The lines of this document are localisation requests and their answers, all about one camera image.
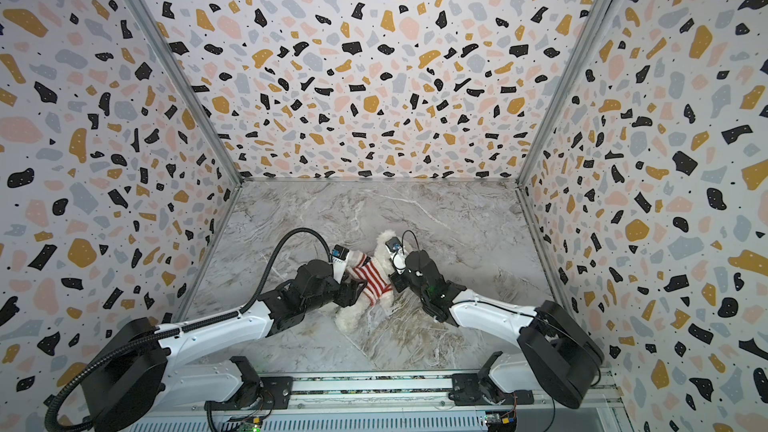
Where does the red white striped sweater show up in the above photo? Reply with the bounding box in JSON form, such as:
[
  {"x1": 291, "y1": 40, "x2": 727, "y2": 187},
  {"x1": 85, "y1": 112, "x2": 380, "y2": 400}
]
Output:
[{"x1": 347, "y1": 251, "x2": 394, "y2": 308}]

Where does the white plush teddy bear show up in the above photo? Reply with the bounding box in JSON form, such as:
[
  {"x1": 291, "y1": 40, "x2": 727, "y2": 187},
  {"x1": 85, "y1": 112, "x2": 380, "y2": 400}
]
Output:
[{"x1": 331, "y1": 230, "x2": 401, "y2": 333}]

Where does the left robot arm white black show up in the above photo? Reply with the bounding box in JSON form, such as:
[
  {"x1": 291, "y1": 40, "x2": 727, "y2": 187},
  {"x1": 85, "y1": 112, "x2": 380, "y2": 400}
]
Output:
[{"x1": 81, "y1": 259, "x2": 368, "y2": 431}]

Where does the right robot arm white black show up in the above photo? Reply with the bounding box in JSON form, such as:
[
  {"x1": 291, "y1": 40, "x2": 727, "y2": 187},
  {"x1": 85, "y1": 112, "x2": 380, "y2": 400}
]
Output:
[{"x1": 389, "y1": 245, "x2": 604, "y2": 409}]

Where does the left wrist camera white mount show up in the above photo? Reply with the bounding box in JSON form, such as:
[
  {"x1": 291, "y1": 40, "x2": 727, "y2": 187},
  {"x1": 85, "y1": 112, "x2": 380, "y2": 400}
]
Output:
[{"x1": 331, "y1": 245, "x2": 350, "y2": 284}]

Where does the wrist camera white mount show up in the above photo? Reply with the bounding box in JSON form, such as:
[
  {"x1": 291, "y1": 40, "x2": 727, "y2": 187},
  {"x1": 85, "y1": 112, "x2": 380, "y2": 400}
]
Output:
[
  {"x1": 331, "y1": 245, "x2": 350, "y2": 284},
  {"x1": 385, "y1": 236, "x2": 407, "y2": 274}
]

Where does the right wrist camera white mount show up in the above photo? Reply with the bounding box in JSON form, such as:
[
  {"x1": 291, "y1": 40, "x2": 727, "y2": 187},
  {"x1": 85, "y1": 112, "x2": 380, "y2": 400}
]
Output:
[{"x1": 385, "y1": 236, "x2": 407, "y2": 274}]

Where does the black corrugated cable hose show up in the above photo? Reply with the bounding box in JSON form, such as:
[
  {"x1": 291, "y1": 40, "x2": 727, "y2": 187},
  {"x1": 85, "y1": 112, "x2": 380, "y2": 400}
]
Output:
[{"x1": 43, "y1": 227, "x2": 334, "y2": 432}]

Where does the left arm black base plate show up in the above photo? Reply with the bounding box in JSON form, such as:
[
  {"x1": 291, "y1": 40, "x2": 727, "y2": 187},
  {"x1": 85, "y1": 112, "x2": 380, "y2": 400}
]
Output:
[{"x1": 205, "y1": 376, "x2": 294, "y2": 412}]

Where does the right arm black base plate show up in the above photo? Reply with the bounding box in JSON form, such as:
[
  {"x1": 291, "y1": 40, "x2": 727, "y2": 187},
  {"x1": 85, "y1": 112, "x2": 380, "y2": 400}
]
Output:
[{"x1": 448, "y1": 373, "x2": 535, "y2": 407}]

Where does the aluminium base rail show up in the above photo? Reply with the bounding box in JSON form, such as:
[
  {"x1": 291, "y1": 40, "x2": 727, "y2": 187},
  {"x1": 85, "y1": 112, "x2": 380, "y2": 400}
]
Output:
[{"x1": 129, "y1": 363, "x2": 633, "y2": 431}]

